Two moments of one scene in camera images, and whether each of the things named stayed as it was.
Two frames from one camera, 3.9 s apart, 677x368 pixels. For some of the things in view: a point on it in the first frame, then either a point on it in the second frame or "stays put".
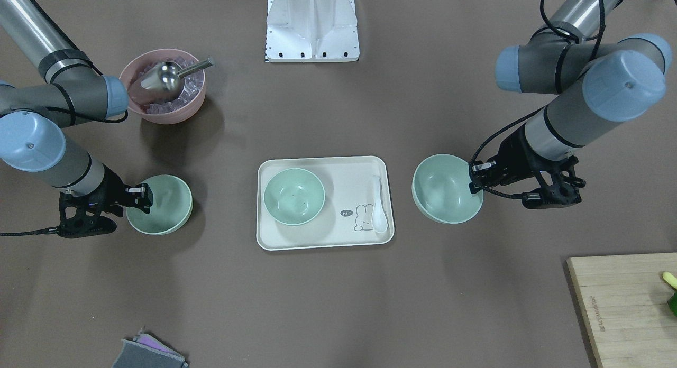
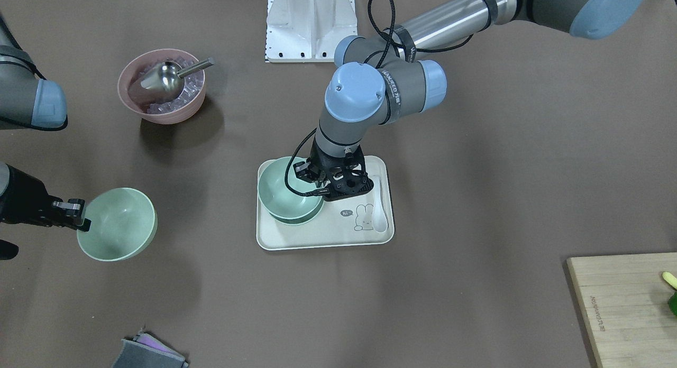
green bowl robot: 172,207 to 124,222
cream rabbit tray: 347,218 stays put
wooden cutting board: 623,301 stays put
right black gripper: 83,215 to 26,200
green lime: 673,303 stays put
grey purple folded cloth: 145,351 stays put
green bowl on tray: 294,196 stays put
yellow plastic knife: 670,279 stays put
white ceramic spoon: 378,219 stays put
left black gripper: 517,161 to 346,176
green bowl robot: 440,187 to 283,204
